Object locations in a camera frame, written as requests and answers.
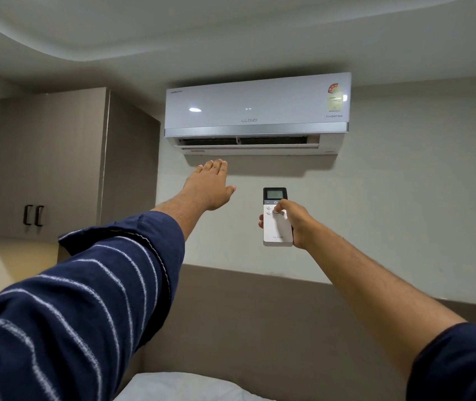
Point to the person's right hand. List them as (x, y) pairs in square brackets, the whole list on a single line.
[(300, 223)]

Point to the person's left hand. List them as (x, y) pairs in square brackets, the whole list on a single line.
[(206, 188)]

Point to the person's left little finger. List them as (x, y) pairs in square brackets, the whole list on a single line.
[(199, 169)]

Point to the person's right thumb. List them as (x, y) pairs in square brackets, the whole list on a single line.
[(283, 205)]

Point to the person's left middle finger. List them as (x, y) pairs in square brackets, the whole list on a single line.
[(216, 166)]

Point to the person's left thumb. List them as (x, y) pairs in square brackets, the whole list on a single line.
[(228, 192)]

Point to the white air conditioner remote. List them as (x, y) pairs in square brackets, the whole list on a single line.
[(277, 229)]

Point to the person's left forearm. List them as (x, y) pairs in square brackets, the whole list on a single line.
[(179, 212)]

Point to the person's right forearm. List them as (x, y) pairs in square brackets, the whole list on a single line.
[(380, 296)]

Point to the yellow rating sticker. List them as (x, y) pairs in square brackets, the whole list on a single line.
[(335, 98)]

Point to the brown padded headboard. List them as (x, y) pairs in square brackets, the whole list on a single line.
[(271, 329)]

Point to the person's left striped navy sleeve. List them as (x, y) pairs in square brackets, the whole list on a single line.
[(75, 313)]

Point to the white pillow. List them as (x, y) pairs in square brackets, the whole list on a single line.
[(179, 388)]

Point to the person's right navy sleeve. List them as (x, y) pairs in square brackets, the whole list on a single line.
[(463, 367)]

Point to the white wall air conditioner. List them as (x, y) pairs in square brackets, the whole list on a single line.
[(259, 108)]

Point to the beige wall cabinet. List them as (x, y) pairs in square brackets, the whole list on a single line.
[(54, 162)]

